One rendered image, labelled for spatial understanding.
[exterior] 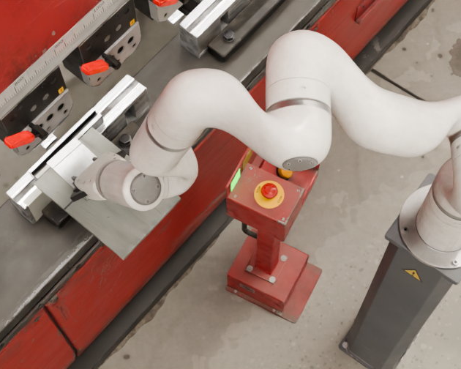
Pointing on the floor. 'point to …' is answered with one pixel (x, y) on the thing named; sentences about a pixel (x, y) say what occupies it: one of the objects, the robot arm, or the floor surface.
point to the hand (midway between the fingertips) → (89, 173)
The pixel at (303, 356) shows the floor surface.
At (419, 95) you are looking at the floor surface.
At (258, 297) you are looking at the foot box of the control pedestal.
